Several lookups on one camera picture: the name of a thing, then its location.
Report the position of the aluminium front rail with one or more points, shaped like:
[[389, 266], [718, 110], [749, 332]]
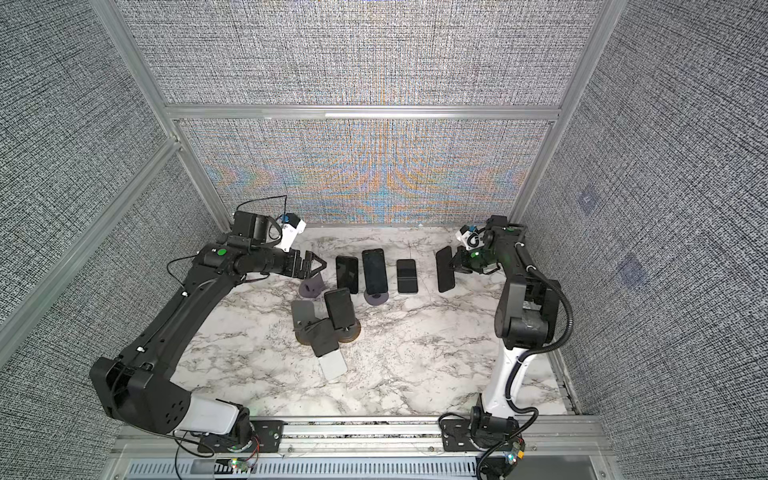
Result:
[[393, 436]]

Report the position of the white slotted cable duct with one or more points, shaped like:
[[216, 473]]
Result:
[[306, 468]]

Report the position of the wooden base stand left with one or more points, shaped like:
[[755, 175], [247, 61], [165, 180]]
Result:
[[303, 317]]

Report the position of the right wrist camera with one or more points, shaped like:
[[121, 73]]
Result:
[[469, 237]]

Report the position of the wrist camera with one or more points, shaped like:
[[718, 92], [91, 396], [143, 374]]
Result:
[[469, 237], [291, 226]]

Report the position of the black phone on slim stand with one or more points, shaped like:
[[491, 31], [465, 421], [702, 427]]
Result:
[[347, 273]]

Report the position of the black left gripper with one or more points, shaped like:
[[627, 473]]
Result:
[[295, 258]]

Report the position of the black phone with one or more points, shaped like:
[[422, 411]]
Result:
[[374, 266], [347, 273], [444, 269], [340, 308], [321, 336], [407, 278]]

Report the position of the purple left phone stand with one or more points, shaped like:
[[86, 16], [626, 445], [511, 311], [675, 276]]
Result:
[[312, 287]]

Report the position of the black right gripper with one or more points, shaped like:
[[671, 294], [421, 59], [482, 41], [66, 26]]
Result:
[[463, 265]]

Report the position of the wooden base stand right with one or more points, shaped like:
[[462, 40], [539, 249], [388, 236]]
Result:
[[348, 334]]

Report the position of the white phone stand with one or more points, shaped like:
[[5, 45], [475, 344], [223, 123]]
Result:
[[333, 365]]

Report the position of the wooden base stand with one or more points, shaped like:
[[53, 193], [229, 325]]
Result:
[[303, 317], [348, 334]]

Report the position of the black phone on purple stand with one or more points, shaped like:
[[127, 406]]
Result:
[[374, 266]]

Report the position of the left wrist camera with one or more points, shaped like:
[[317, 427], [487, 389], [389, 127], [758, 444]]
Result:
[[291, 226]]

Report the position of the purple round phone stand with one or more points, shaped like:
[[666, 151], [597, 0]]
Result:
[[376, 299]]

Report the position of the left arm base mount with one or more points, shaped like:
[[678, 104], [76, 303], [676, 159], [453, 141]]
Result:
[[252, 435]]

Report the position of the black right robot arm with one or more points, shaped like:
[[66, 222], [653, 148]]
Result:
[[524, 320]]

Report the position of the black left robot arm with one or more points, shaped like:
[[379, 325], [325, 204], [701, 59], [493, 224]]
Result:
[[136, 388]]

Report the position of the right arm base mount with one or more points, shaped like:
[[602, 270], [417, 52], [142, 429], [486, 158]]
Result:
[[458, 432]]

